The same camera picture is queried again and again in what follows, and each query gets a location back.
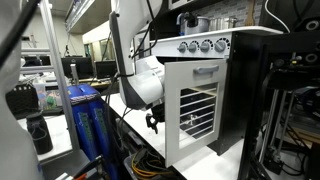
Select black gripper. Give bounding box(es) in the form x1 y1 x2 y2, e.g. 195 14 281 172
145 99 166 135

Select grey cabinet door handle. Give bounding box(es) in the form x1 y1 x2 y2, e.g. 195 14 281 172
192 64 221 76

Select white toy kitchen unit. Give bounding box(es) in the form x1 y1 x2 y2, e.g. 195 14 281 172
131 0 284 156

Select grey pot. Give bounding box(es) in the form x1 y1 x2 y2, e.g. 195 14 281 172
184 16 211 36

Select silver pot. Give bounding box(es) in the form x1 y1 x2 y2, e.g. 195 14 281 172
209 16 240 32

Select blue box green lettering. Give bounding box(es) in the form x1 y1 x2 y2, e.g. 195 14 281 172
78 83 118 180
67 87 98 162

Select black computer monitor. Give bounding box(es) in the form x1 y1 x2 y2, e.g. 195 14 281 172
95 59 118 81
60 56 95 81

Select black orange-tipped tool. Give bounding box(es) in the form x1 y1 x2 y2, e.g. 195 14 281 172
54 154 105 180

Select grey stove knob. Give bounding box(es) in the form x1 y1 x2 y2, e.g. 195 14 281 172
187 40 200 54
177 41 188 54
199 39 214 53
213 37 231 53

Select clear container green items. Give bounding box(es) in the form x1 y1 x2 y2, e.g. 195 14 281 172
33 81 63 112

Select black fabric pouch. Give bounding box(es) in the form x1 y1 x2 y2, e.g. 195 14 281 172
25 110 54 156

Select white toy microwave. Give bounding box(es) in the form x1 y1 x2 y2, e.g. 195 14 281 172
168 0 201 11

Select overhead shelf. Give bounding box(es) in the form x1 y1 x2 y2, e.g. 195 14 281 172
64 0 114 35

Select black crate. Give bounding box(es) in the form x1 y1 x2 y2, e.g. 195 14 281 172
6 83 42 118

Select brown wooden utensil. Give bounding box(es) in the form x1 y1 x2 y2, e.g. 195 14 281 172
244 0 257 27

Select yellow cable bundle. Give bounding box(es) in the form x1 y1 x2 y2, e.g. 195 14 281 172
130 149 178 180

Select clear plastic cable bin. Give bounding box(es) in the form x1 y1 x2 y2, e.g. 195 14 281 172
123 153 181 180

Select black metal frame rack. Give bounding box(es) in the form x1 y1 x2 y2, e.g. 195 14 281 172
229 31 320 180

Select grey aluminium post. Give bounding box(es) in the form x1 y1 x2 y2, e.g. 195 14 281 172
37 0 81 152

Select horizontal aluminium rail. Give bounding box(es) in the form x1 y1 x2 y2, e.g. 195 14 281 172
19 65 56 75
20 47 52 57

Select white cable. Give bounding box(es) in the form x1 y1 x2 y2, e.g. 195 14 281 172
263 0 292 34

